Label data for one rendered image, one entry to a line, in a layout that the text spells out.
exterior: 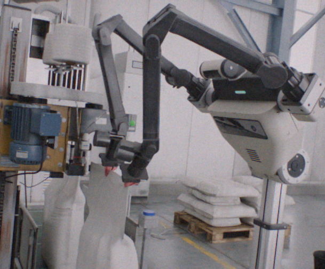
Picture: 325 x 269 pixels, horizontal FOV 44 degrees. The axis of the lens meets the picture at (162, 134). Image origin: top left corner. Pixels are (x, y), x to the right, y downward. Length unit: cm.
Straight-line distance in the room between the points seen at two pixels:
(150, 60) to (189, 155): 582
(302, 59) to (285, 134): 705
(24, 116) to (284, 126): 101
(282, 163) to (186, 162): 541
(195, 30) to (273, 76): 28
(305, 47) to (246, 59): 734
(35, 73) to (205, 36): 312
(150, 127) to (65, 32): 65
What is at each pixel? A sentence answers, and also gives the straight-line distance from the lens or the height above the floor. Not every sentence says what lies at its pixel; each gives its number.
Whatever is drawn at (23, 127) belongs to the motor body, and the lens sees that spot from 174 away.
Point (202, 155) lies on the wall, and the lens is 713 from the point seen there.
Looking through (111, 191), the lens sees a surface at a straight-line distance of 174.
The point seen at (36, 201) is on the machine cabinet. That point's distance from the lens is 484.
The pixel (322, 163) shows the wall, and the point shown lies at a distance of 912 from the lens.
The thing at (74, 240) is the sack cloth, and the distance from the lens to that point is 238.
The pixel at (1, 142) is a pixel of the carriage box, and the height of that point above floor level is 115.
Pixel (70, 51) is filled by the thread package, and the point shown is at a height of 157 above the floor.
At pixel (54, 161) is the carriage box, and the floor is 107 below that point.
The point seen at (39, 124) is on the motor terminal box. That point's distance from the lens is 166.
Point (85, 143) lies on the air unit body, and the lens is 193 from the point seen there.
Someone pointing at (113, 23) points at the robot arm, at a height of 168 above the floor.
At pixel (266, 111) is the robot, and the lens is 145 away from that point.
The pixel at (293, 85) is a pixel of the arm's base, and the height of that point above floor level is 148.
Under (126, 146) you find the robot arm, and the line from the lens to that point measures 138.
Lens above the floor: 135
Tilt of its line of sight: 3 degrees down
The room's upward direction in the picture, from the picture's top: 6 degrees clockwise
